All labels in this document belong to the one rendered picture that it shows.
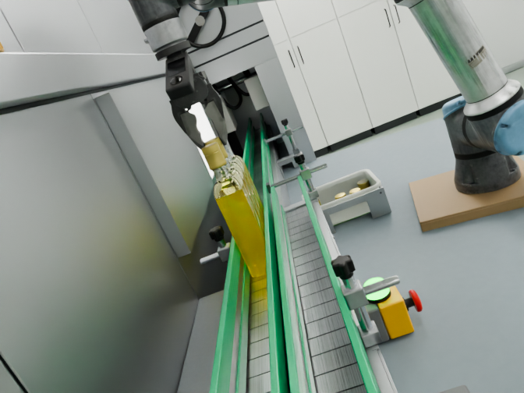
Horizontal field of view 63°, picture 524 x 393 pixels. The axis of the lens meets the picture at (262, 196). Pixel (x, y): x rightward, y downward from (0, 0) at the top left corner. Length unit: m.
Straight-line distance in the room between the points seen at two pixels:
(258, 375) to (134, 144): 0.45
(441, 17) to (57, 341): 0.83
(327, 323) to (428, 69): 4.46
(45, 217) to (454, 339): 0.63
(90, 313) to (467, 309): 0.61
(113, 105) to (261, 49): 1.19
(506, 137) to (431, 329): 0.42
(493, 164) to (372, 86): 3.75
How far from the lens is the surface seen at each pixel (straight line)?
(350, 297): 0.57
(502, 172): 1.17
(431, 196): 1.22
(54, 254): 0.54
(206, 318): 0.84
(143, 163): 0.83
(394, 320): 0.79
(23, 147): 0.58
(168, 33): 0.86
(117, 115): 0.82
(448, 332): 0.81
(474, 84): 0.98
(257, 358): 0.68
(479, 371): 0.74
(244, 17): 1.93
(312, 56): 4.71
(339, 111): 4.79
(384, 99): 4.89
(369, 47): 4.82
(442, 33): 0.95
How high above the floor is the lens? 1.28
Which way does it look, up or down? 17 degrees down
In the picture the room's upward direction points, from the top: 23 degrees counter-clockwise
